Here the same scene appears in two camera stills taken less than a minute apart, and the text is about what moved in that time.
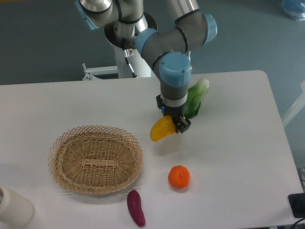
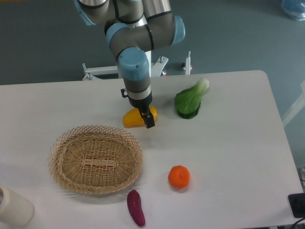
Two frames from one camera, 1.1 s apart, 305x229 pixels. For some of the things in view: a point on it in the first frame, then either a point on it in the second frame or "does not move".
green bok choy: (194, 97) does not move
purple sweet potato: (134, 202) does not move
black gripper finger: (159, 100) to (123, 95)
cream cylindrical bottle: (16, 211) does not move
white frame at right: (300, 105) does not move
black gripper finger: (183, 124) to (147, 116)
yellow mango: (162, 128) to (132, 117)
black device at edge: (297, 202) does not move
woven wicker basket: (95, 159) does not move
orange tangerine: (179, 176) does not move
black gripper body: (175, 112) to (141, 103)
